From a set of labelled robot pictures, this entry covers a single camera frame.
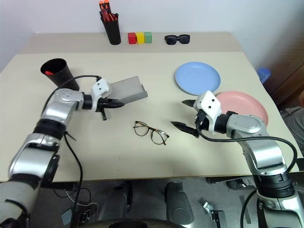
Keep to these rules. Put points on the pink plate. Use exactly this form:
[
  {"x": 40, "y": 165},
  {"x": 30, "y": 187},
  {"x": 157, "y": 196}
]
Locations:
[{"x": 244, "y": 104}]

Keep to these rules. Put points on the black tall pen holder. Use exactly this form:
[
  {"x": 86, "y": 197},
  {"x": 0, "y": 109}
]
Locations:
[{"x": 113, "y": 33}]

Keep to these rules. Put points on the grey open glasses case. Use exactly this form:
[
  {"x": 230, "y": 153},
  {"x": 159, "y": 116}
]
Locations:
[{"x": 128, "y": 91}]

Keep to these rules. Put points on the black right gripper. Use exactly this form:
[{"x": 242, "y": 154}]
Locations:
[{"x": 201, "y": 118}]

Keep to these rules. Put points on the red black marker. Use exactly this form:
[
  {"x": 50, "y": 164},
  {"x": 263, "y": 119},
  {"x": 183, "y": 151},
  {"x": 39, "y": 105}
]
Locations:
[
  {"x": 104, "y": 16},
  {"x": 115, "y": 16},
  {"x": 111, "y": 17}
]

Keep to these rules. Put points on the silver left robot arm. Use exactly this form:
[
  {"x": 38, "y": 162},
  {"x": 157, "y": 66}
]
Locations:
[{"x": 59, "y": 104}]

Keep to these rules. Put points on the grey fabric item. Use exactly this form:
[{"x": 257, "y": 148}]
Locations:
[{"x": 295, "y": 126}]

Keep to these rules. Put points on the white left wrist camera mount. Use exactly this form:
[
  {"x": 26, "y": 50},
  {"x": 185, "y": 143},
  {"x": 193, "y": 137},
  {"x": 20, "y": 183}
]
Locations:
[{"x": 101, "y": 88}]

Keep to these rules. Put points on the metal bracket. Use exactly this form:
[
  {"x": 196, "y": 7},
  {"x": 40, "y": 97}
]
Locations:
[{"x": 213, "y": 212}]

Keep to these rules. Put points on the red block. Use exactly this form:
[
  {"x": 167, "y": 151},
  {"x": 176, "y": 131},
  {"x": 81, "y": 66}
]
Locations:
[{"x": 132, "y": 38}]

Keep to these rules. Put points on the tortoiseshell round eyeglasses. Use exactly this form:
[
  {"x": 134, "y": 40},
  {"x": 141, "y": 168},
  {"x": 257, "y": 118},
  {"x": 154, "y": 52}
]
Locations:
[{"x": 158, "y": 137}]

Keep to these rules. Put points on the black sunglasses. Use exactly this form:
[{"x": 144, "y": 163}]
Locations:
[{"x": 177, "y": 39}]

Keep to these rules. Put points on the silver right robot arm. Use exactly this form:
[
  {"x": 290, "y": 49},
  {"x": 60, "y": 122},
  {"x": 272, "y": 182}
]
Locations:
[{"x": 247, "y": 123}]

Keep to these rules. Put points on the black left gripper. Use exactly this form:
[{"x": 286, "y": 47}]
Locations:
[{"x": 104, "y": 104}]

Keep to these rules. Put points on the yellow block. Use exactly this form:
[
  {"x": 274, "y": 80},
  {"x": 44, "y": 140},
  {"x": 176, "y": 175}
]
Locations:
[{"x": 140, "y": 38}]

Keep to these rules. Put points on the blue plate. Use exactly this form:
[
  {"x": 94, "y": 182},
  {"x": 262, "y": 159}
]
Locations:
[{"x": 197, "y": 78}]

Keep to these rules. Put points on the brown wooden cabinet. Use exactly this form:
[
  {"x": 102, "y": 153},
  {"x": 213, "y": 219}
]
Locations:
[{"x": 289, "y": 80}]

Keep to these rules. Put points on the red orange-capped marker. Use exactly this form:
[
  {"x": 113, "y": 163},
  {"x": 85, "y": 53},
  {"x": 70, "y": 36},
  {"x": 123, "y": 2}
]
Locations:
[
  {"x": 101, "y": 6},
  {"x": 107, "y": 5}
]

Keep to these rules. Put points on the dark rounded shape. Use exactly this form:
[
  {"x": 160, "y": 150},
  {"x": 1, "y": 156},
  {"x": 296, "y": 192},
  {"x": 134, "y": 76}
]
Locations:
[{"x": 179, "y": 204}]

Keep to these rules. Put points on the black cup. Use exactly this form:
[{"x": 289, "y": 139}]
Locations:
[{"x": 64, "y": 76}]

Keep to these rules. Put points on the green block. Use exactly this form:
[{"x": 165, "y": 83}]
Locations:
[{"x": 148, "y": 37}]

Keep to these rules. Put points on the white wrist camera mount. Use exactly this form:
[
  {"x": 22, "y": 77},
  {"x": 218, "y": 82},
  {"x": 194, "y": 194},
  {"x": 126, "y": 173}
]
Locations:
[
  {"x": 101, "y": 88},
  {"x": 210, "y": 104}
]

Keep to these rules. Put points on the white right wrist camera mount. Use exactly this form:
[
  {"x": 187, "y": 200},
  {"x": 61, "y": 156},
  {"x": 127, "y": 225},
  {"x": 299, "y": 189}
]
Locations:
[{"x": 210, "y": 104}]

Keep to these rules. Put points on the blue ribbed bottle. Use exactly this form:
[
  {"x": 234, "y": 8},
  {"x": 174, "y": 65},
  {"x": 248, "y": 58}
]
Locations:
[{"x": 263, "y": 74}]

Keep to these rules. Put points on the black table frame bar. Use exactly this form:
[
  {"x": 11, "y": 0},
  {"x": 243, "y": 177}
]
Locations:
[{"x": 221, "y": 180}]

